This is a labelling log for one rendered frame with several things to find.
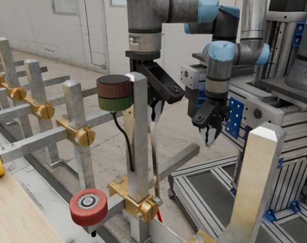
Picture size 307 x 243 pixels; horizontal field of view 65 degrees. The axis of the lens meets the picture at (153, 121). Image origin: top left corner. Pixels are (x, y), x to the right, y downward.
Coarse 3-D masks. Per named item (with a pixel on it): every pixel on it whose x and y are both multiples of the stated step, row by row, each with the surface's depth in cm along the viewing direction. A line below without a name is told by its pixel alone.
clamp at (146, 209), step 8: (112, 184) 62; (120, 184) 62; (112, 192) 62; (120, 192) 59; (128, 200) 57; (144, 200) 57; (152, 200) 58; (128, 208) 59; (136, 208) 56; (144, 208) 55; (152, 208) 56; (136, 216) 56; (144, 216) 55; (152, 216) 57
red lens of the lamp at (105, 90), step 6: (96, 84) 41; (102, 84) 39; (108, 84) 39; (114, 84) 39; (120, 84) 39; (126, 84) 40; (102, 90) 40; (108, 90) 39; (114, 90) 39; (120, 90) 40; (126, 90) 40; (102, 96) 40; (108, 96) 40; (114, 96) 40; (120, 96) 40
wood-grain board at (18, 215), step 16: (0, 176) 60; (0, 192) 55; (16, 192) 55; (0, 208) 51; (16, 208) 51; (32, 208) 51; (0, 224) 47; (16, 224) 47; (32, 224) 47; (48, 224) 47; (0, 240) 44; (16, 240) 44; (32, 240) 44; (48, 240) 44
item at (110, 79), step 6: (102, 78) 42; (108, 78) 42; (114, 78) 42; (120, 78) 42; (126, 78) 42; (132, 108) 45; (114, 114) 44; (126, 114) 47; (132, 114) 46; (114, 120) 44; (126, 138) 48; (132, 162) 51; (132, 168) 52
